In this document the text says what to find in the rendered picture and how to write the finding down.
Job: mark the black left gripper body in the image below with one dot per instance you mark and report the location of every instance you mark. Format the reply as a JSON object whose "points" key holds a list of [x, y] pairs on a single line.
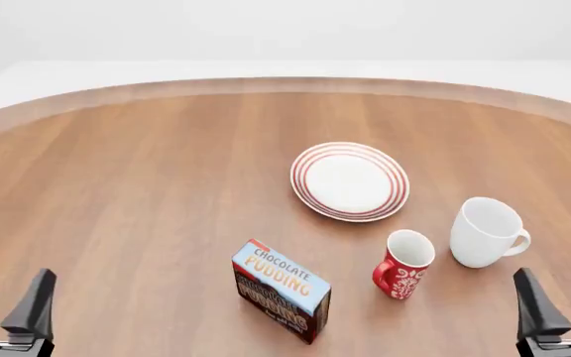
{"points": [[13, 347]]}

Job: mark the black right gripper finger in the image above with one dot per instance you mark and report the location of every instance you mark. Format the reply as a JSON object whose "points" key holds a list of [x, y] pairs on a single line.
{"points": [[538, 312]]}

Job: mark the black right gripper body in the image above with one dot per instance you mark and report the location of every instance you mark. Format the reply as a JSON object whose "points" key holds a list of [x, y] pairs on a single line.
{"points": [[558, 347]]}

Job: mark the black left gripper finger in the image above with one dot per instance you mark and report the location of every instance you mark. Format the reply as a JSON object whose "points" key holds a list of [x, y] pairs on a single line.
{"points": [[32, 308]]}

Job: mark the white plate with red rings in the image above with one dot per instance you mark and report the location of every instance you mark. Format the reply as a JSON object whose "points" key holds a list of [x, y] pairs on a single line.
{"points": [[347, 182]]}

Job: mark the chocolate pudding box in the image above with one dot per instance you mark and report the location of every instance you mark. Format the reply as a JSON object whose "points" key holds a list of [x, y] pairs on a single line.
{"points": [[278, 286]]}

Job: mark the white mug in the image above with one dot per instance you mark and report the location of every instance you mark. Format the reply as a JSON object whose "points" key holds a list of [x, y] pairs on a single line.
{"points": [[481, 234]]}

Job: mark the red patterned mug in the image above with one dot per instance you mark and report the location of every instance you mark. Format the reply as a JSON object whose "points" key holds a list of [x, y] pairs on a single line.
{"points": [[404, 267]]}

